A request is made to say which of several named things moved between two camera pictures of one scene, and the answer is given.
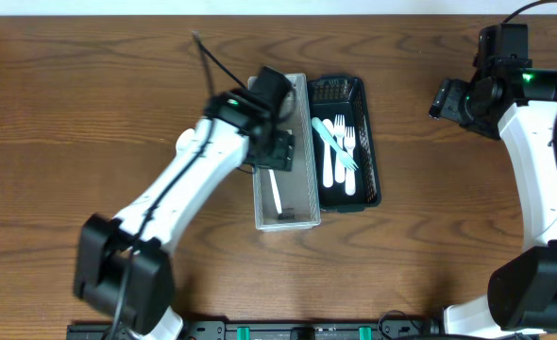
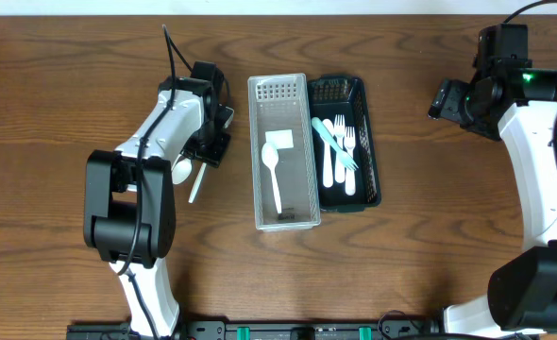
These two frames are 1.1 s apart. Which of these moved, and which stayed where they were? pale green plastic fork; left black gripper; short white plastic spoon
Moved: left black gripper
Stayed: short white plastic spoon; pale green plastic fork
